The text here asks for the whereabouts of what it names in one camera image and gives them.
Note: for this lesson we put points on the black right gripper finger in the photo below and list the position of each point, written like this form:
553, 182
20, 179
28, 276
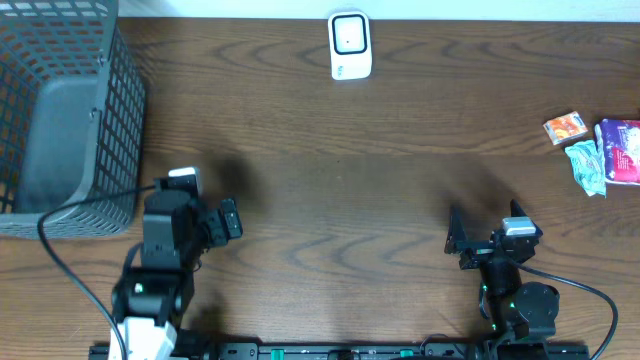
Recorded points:
516, 209
457, 240

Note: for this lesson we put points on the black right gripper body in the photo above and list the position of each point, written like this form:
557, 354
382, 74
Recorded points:
477, 253

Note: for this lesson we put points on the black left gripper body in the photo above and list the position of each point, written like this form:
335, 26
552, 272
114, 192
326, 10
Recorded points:
220, 226

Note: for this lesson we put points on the teal snack packet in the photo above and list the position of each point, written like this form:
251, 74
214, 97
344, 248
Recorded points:
587, 167

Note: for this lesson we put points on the orange white snack packet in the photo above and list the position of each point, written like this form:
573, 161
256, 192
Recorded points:
564, 128

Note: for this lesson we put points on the purple red snack bag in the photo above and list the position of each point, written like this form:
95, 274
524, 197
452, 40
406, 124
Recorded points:
618, 144

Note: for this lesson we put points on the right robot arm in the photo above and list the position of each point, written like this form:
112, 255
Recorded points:
522, 314

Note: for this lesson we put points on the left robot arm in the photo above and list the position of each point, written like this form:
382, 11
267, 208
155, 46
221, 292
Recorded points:
150, 300

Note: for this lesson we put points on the white barcode scanner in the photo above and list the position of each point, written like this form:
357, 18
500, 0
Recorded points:
350, 45

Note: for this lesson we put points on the grey plastic mesh basket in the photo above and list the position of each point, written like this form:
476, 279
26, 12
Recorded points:
72, 120

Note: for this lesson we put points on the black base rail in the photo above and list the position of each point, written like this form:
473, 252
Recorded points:
437, 350

